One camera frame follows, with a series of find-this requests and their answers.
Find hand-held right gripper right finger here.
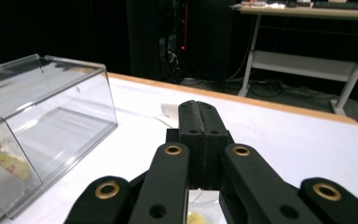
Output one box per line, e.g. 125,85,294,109
202,101,323,224

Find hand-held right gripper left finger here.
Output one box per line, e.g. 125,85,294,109
130,100,205,224

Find white tea bag yellow tag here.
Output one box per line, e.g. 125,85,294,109
153,103,227,224

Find clear plastic box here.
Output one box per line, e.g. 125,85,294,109
0,53,118,224

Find white table mat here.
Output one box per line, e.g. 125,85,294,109
0,77,358,224

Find dark equipment rack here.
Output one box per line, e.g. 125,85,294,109
125,0,201,84

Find white papers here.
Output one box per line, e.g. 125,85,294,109
240,0,287,10

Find black keyboard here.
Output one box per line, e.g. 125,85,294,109
311,0,358,11

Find cables under white desk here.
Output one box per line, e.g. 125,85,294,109
226,76,335,101

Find white metal desk frame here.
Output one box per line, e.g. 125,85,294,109
231,0,358,117

